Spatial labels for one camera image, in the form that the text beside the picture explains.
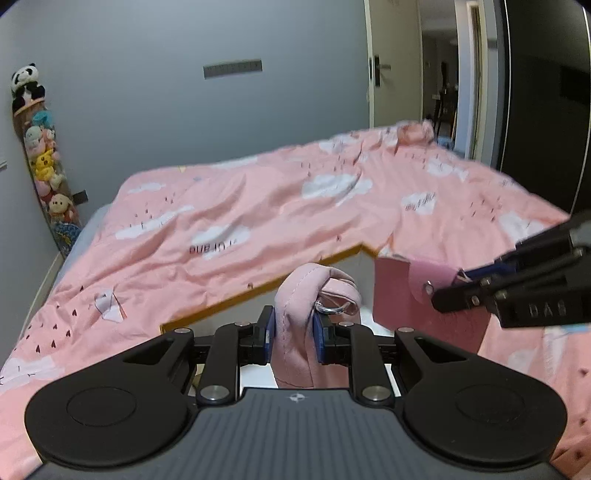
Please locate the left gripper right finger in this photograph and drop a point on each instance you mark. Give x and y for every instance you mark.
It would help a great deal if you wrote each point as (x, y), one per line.
(365, 354)

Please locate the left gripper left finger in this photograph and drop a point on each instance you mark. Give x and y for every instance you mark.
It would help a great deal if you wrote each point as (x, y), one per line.
(230, 348)

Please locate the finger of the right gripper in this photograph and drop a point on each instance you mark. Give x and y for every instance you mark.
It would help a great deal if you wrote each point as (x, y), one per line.
(497, 268)
(465, 295)

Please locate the pink leather card holder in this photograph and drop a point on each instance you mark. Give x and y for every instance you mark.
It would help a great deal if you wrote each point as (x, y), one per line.
(402, 298)

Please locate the pink zip pouch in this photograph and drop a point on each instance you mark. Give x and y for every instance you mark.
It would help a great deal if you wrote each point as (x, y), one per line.
(310, 291)

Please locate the white bedroom door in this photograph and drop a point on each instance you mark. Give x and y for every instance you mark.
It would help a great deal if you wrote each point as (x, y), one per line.
(394, 33)

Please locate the orange cardboard storage box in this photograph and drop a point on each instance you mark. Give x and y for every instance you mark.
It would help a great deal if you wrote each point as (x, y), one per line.
(358, 262)

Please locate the pink cloud print duvet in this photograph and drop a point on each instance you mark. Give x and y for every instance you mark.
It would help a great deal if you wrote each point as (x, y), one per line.
(177, 241)

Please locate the dark dining chair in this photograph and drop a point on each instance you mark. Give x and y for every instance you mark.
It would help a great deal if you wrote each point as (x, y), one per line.
(446, 103)

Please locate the panda plush toy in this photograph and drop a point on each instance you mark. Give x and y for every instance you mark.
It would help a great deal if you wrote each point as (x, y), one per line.
(25, 88)

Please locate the black wall socket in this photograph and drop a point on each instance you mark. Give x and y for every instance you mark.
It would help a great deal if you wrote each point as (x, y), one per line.
(80, 197)

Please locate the black door handle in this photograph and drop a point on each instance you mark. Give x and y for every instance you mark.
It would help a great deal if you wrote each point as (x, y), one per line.
(377, 68)

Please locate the grey wall switch panel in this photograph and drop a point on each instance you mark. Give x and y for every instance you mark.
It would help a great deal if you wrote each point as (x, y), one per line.
(233, 68)

